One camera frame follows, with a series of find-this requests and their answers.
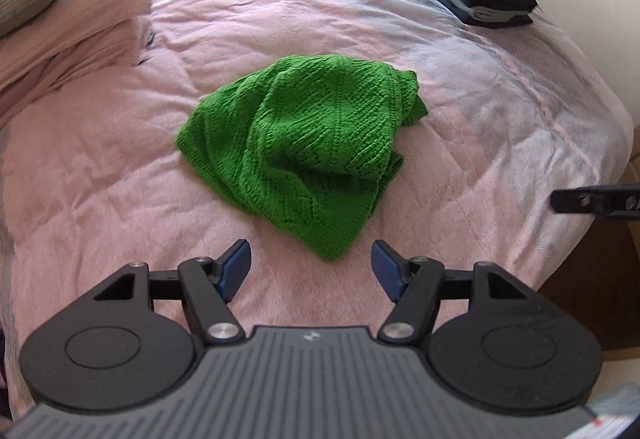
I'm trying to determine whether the green knitted vest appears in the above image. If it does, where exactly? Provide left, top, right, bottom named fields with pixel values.
left=176, top=54, right=428, bottom=261

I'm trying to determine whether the pink grey bed quilt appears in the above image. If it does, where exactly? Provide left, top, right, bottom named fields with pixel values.
left=1, top=0, right=634, bottom=417

